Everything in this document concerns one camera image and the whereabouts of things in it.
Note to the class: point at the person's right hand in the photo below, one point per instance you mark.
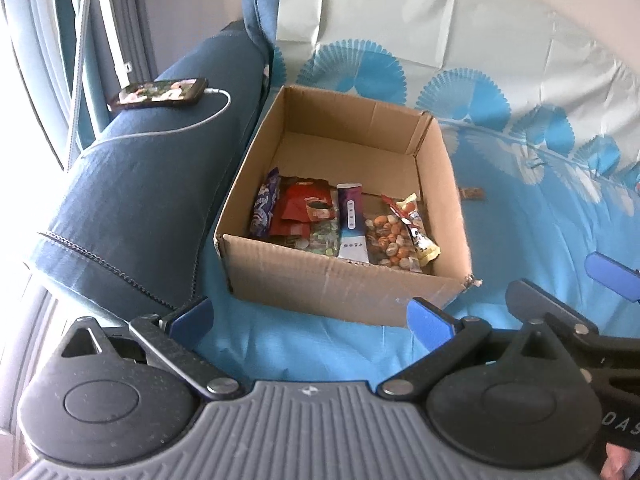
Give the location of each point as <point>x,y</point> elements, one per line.
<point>622,462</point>

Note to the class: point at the black smartphone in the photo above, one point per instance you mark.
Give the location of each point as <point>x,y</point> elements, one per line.
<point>157,94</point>

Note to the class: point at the cardboard box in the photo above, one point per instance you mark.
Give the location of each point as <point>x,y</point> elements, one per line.
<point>345,180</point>

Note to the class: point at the blue fabric sofa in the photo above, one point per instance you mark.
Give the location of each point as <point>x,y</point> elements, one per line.
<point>135,185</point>

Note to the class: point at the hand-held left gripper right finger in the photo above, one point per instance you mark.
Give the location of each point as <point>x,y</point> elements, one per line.
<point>430,322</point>

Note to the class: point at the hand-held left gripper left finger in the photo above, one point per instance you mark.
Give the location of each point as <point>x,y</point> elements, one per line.
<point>192,321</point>

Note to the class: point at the red coffee snack packet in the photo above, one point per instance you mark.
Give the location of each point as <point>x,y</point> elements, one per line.
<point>305,205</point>

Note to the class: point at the window frame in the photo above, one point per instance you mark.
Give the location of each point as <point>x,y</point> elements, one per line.
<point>55,35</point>

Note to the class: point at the clear green candy packet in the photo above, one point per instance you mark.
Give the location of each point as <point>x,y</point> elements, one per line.
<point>320,237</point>

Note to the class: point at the purple white snack stick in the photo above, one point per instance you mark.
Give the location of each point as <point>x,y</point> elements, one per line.
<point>351,225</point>

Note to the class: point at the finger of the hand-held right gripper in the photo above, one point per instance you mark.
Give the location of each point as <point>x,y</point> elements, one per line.
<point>545,302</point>
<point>612,270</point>

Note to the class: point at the small brown wrapper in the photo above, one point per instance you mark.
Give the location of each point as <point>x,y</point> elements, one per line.
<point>472,193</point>

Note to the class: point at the purple snack bar packet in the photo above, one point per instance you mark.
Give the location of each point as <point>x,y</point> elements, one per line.
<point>262,207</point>

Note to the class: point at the clear bag of nuts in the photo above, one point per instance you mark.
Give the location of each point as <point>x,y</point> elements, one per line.
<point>415,227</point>

